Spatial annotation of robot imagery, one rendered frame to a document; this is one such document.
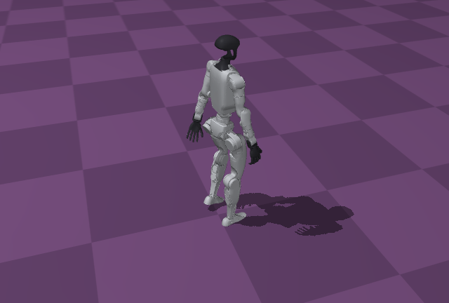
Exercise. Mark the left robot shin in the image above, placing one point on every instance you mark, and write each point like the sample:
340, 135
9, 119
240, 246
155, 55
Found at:
217, 173

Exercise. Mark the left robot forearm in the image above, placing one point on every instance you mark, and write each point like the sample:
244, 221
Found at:
201, 104

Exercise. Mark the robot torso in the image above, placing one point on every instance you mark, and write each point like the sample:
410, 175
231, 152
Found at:
222, 100

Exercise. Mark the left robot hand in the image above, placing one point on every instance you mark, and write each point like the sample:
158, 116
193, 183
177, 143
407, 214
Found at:
195, 127

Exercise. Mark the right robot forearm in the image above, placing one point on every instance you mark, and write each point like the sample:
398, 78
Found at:
245, 123

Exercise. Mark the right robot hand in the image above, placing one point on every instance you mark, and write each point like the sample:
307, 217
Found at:
255, 152

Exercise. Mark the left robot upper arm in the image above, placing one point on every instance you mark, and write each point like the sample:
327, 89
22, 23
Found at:
206, 82

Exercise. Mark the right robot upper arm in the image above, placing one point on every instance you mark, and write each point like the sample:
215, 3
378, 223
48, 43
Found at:
237, 85

